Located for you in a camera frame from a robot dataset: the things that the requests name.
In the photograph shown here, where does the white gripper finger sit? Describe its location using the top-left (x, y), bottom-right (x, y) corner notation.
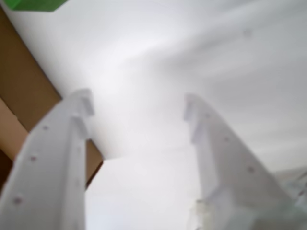
top-left (184, 93), bottom-right (307, 230)
top-left (0, 88), bottom-right (95, 230)

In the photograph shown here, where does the green cube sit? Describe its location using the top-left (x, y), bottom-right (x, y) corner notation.
top-left (4, 0), bottom-right (70, 12)

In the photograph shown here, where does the brown cardboard box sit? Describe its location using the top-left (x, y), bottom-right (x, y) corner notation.
top-left (0, 4), bottom-right (104, 190)

